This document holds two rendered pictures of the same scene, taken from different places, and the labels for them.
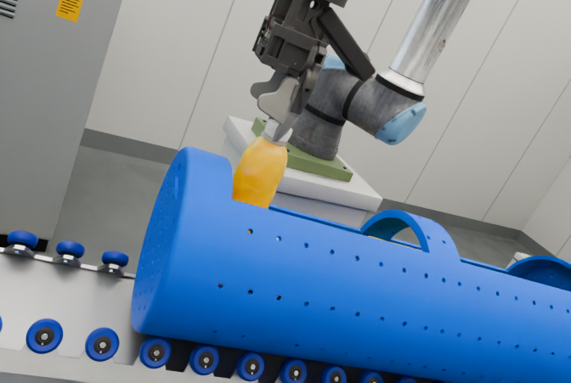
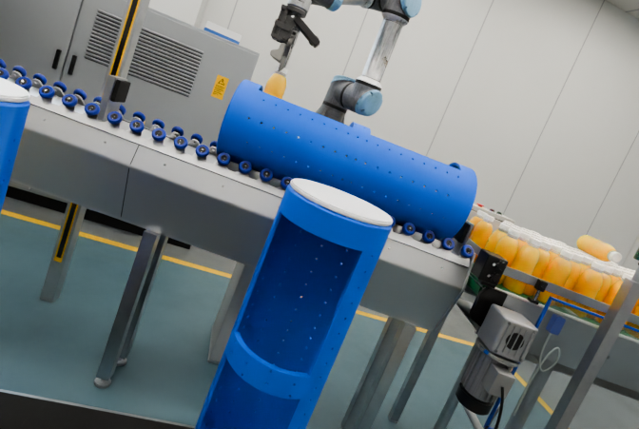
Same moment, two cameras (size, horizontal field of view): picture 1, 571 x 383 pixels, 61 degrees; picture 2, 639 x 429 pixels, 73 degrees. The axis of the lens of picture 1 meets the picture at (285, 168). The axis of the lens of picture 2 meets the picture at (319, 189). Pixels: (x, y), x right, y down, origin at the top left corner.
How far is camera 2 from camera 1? 0.99 m
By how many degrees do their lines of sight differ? 19
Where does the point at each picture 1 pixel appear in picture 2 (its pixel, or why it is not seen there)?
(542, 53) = (583, 153)
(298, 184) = not seen: hidden behind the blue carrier
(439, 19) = (380, 46)
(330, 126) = (335, 110)
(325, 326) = (296, 146)
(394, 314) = (329, 146)
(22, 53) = (191, 117)
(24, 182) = not seen: hidden behind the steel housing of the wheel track
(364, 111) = (349, 97)
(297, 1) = (285, 13)
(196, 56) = not seen: hidden behind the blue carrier
